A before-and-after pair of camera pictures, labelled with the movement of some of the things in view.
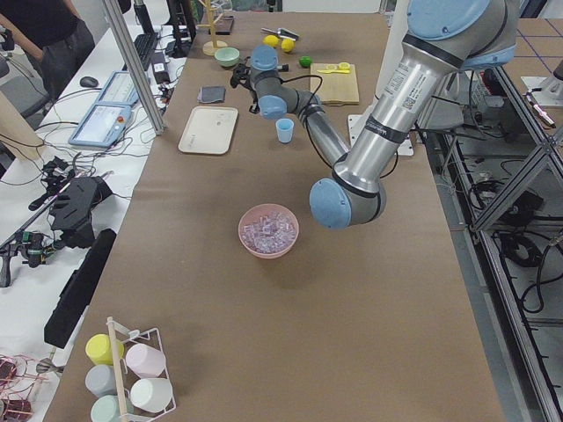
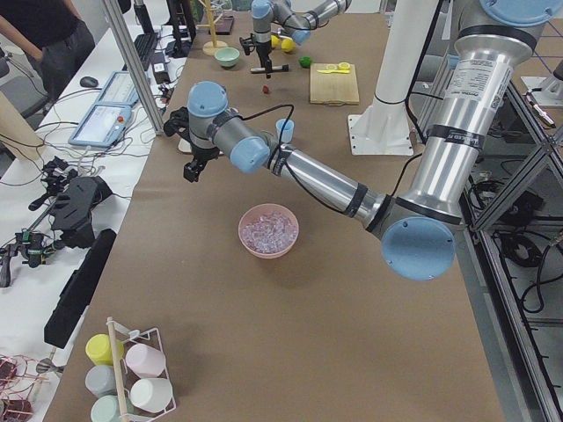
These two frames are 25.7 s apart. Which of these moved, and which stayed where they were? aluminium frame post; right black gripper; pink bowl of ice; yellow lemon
Moved: right black gripper
Stayed: pink bowl of ice; yellow lemon; aluminium frame post
